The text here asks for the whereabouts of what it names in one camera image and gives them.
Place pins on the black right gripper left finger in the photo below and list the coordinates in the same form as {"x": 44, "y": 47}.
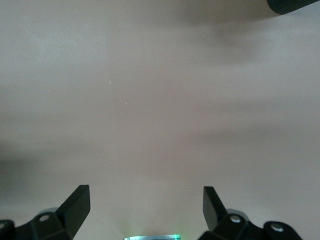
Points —
{"x": 72, "y": 212}

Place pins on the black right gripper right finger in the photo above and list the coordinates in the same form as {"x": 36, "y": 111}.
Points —
{"x": 215, "y": 215}

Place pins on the black ribbed cylinder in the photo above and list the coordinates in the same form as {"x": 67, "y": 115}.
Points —
{"x": 292, "y": 5}

